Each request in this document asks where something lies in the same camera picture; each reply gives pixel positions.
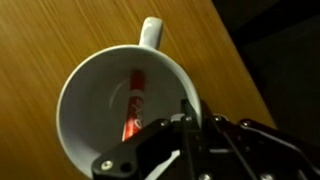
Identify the white ceramic mug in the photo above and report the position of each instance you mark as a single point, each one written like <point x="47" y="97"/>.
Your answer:
<point x="92" y="106"/>

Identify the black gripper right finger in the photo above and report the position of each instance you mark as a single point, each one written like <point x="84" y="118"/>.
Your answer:
<point x="264" y="153"/>

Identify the red marker pen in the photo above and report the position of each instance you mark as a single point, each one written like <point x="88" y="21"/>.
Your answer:
<point x="134" y="118"/>

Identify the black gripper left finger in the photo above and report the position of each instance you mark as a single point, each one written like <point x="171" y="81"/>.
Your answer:
<point x="137" y="157"/>

